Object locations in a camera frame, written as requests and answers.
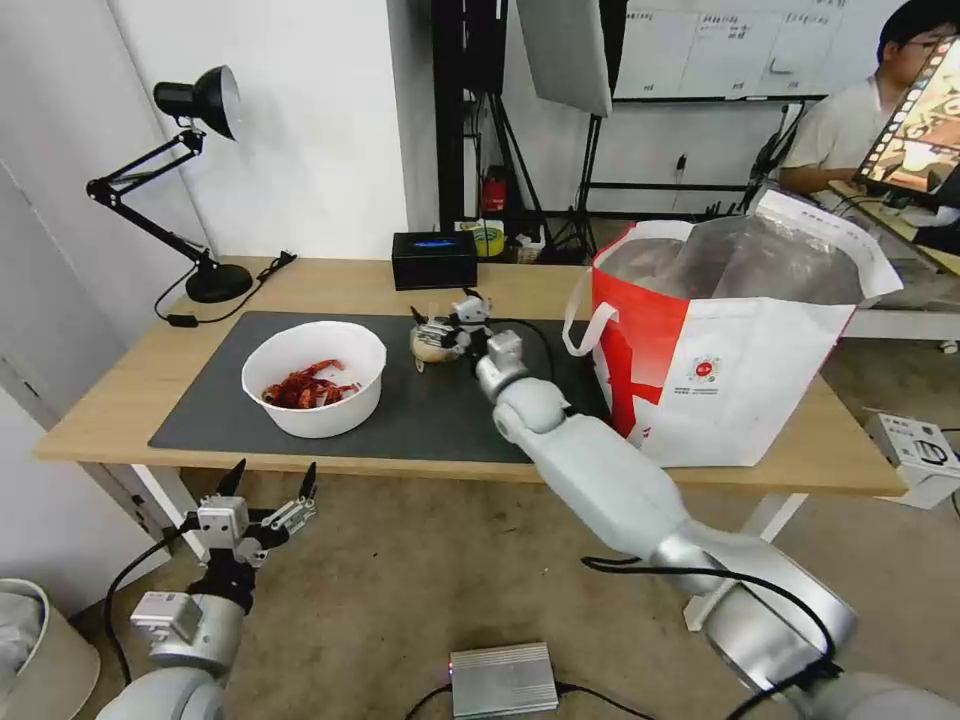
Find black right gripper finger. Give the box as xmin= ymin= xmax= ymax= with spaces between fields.
xmin=413 ymin=335 xmax=462 ymax=373
xmin=410 ymin=304 xmax=459 ymax=339

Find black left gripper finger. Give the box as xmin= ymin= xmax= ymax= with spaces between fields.
xmin=197 ymin=458 xmax=248 ymax=517
xmin=251 ymin=462 xmax=319 ymax=536

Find beige round food trash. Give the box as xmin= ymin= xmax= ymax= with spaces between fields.
xmin=408 ymin=329 xmax=466 ymax=367

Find white red takeout bag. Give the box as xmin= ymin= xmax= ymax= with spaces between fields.
xmin=563 ymin=188 xmax=905 ymax=470

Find black box blue display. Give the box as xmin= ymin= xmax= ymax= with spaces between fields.
xmin=392 ymin=230 xmax=479 ymax=292

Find dark grey desk mat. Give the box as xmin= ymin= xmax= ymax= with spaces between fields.
xmin=147 ymin=311 xmax=639 ymax=463

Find white table leg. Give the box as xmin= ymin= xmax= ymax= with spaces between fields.
xmin=128 ymin=464 xmax=205 ymax=560
xmin=738 ymin=493 xmax=810 ymax=543

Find white round paper bowl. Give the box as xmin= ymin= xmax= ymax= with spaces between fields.
xmin=241 ymin=320 xmax=388 ymax=440

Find red crayfish shells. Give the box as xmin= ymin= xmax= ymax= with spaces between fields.
xmin=262 ymin=359 xmax=365 ymax=410

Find black desk lamp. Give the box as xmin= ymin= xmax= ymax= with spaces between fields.
xmin=86 ymin=65 xmax=254 ymax=304

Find beige round bin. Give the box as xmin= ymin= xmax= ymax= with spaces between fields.
xmin=0 ymin=577 xmax=101 ymax=720

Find silver metal power box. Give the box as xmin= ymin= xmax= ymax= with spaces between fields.
xmin=448 ymin=642 xmax=558 ymax=719

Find grey softbox light panel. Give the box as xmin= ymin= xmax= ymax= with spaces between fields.
xmin=515 ymin=0 xmax=613 ymax=118

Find white whiteboard black stand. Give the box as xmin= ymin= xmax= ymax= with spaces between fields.
xmin=577 ymin=0 xmax=853 ymax=220

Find person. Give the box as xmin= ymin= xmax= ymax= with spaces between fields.
xmin=778 ymin=0 xmax=960 ymax=198

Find wooden office desk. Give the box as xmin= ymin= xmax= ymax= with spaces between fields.
xmin=828 ymin=179 xmax=960 ymax=275

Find white printed cardboard box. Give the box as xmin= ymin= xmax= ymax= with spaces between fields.
xmin=862 ymin=408 xmax=960 ymax=511

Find computer monitor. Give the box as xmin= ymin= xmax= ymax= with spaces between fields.
xmin=853 ymin=22 xmax=960 ymax=198

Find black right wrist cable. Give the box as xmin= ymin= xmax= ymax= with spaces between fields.
xmin=483 ymin=317 xmax=579 ymax=418

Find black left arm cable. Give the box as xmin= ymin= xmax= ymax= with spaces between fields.
xmin=103 ymin=524 xmax=200 ymax=685

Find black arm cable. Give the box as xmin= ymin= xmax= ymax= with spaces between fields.
xmin=103 ymin=524 xmax=200 ymax=685
xmin=581 ymin=554 xmax=845 ymax=720

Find black lamp power cable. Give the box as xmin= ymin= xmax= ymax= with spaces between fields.
xmin=155 ymin=249 xmax=298 ymax=330

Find black light stand frame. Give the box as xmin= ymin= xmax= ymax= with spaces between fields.
xmin=431 ymin=0 xmax=601 ymax=265

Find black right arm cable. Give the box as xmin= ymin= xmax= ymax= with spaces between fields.
xmin=581 ymin=554 xmax=845 ymax=720

